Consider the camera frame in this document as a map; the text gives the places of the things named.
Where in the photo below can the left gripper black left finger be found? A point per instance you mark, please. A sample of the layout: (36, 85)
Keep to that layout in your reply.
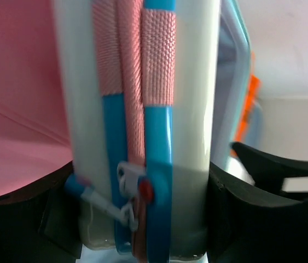
(39, 222)

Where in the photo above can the white first aid case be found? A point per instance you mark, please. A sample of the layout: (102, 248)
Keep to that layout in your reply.
(138, 79)

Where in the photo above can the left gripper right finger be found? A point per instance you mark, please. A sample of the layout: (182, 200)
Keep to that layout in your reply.
(257, 222)

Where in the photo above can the light blue open suitcase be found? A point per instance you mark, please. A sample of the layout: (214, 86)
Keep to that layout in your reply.
(232, 79)

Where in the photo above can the orange patterned towel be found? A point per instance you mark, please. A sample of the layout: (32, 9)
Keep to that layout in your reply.
(249, 103)

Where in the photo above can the pink hoodie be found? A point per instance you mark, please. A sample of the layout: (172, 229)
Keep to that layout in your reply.
(34, 138)

